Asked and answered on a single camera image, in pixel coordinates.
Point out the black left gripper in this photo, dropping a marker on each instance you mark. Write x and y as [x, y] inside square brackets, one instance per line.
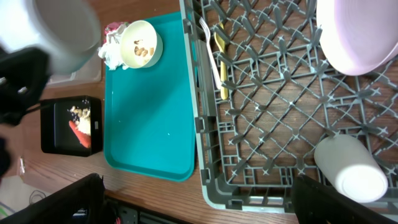
[24, 75]

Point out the white round plate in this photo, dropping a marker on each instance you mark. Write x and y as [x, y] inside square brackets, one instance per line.
[358, 36]

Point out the teal plastic tray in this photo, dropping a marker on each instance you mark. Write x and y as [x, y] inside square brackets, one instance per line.
[148, 116]

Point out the grey dishwasher rack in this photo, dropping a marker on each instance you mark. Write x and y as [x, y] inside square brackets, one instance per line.
[284, 98]

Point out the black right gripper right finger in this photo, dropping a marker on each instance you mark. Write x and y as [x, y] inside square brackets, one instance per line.
[316, 203]

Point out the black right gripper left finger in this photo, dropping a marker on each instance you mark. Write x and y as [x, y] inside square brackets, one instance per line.
[87, 193]

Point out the yellow plastic utensil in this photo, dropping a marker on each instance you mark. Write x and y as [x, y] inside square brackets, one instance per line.
[223, 75]

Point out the grey bowl with peanuts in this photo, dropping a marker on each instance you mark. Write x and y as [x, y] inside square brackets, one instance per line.
[67, 30]

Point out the cream bowl with peanuts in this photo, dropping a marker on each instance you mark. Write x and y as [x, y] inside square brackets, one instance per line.
[140, 46]

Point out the black plastic bin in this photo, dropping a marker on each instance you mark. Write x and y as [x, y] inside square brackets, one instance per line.
[55, 133]

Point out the clear plastic bin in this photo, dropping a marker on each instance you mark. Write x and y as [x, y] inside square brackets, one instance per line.
[89, 73]

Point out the white napkin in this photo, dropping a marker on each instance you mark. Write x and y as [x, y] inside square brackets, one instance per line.
[110, 49]

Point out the white plastic fork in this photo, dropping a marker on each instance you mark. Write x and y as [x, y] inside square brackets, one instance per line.
[214, 67]

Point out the red snack wrapper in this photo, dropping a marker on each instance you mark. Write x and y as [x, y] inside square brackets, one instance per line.
[113, 26]

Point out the peanut and rice scraps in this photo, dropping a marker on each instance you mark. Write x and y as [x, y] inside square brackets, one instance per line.
[81, 117]

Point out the white plastic cup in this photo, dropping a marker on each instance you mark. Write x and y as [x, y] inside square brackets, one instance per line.
[350, 168]

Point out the orange carrot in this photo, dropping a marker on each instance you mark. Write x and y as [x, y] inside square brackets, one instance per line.
[84, 139]

